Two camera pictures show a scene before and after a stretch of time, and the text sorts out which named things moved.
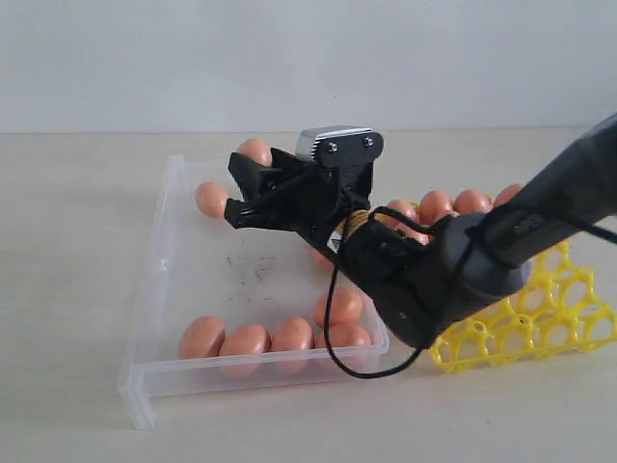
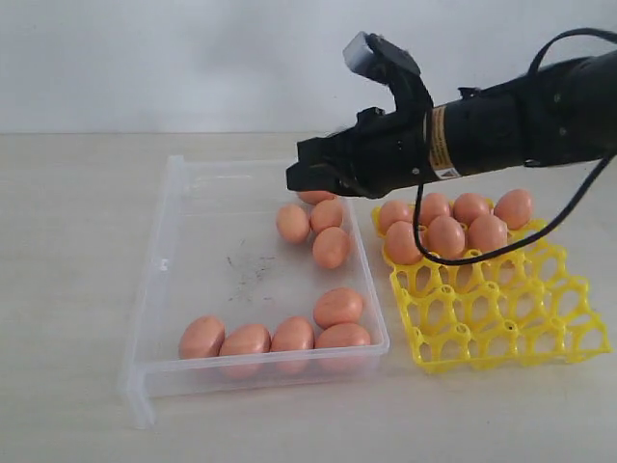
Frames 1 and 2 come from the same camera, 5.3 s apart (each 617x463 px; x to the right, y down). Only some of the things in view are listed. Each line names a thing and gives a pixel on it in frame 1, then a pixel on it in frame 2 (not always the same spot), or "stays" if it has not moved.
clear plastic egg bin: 222,307 stays
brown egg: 258,149 -> 487,231
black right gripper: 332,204 -> 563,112
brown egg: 346,307 stays
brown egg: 292,345 stays
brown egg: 439,214 -> 445,237
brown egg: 202,339 stays
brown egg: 434,206 stays
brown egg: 351,344 stays
